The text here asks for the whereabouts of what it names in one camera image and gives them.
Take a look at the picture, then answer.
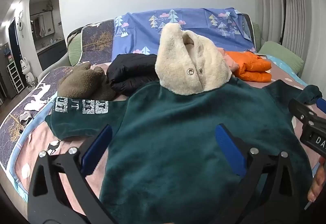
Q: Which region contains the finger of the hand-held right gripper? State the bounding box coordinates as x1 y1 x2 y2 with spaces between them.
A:
316 98 326 115
289 98 319 126

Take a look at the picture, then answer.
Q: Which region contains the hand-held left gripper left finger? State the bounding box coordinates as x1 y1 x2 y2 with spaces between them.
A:
28 124 120 224

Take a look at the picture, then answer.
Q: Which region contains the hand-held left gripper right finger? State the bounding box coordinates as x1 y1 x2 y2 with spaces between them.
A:
211 123 313 224

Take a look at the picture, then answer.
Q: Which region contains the dark green hooded fleece sweater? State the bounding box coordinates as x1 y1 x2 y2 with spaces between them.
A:
45 23 323 224

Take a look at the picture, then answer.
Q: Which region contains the person's right hand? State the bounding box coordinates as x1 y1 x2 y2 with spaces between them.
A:
307 160 326 204

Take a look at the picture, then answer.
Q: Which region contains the green pillow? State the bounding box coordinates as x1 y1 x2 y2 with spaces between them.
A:
258 41 305 77
67 27 84 67

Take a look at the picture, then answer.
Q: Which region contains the orange puffer jacket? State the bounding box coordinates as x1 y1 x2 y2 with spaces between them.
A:
225 51 272 82

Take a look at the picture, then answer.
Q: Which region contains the olive fleece garment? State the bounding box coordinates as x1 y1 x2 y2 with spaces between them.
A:
57 62 116 101

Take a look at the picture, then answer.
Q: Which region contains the small grey object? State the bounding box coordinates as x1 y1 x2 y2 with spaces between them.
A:
19 111 32 126

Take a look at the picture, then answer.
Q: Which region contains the black puffer jacket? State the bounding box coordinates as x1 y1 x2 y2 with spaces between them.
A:
106 54 161 96

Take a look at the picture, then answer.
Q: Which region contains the pink puffer garment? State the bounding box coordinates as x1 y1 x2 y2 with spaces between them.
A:
216 48 238 72

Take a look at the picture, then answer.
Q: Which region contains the white curtain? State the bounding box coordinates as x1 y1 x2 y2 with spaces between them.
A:
251 0 326 84

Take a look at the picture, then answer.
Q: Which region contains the dark gold-tree print cushion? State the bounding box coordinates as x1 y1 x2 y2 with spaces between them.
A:
79 19 115 65

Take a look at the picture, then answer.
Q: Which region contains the white storage rack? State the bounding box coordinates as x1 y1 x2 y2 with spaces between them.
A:
6 61 25 93

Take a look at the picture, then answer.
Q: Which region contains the blue tree-print sheet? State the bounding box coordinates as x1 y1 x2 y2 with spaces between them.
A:
111 7 256 62

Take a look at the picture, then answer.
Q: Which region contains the wall mirror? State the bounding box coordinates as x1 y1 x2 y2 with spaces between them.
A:
30 9 55 41

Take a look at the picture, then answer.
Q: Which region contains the bear-shaped wall clock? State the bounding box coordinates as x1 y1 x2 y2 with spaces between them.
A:
16 10 24 37

